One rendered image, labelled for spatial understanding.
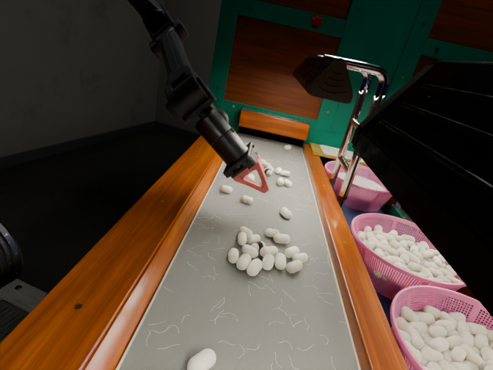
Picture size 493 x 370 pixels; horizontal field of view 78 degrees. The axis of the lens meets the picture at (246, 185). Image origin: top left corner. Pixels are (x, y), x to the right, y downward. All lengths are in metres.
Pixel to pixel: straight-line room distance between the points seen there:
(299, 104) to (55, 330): 1.20
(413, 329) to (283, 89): 1.05
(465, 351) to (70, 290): 0.58
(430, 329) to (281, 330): 0.26
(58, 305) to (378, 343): 0.42
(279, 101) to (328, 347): 1.08
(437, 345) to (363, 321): 0.13
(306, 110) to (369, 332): 1.05
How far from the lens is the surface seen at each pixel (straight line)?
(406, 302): 0.65
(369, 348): 0.50
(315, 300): 0.56
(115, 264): 0.51
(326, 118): 1.41
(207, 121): 0.61
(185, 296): 0.50
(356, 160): 0.88
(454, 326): 0.68
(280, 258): 0.58
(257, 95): 1.39
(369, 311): 0.55
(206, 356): 0.41
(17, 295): 0.93
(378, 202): 1.12
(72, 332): 0.43
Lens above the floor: 1.09
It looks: 23 degrees down
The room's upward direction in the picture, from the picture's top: 12 degrees clockwise
